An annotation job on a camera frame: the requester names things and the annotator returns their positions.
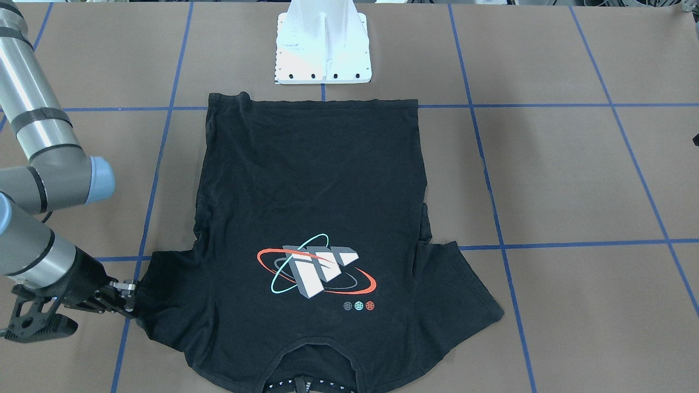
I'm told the white camera pedestal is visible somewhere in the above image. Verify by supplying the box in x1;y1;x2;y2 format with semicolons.
274;1;372;85

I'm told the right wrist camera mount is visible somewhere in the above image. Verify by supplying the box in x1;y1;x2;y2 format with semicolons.
2;284;78;343

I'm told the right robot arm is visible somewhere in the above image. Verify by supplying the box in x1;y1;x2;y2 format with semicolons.
2;1;137;318

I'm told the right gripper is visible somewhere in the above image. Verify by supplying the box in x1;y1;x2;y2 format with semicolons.
55;248;138;319

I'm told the black graphic t-shirt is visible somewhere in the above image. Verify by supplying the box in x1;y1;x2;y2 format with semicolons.
137;92;504;392

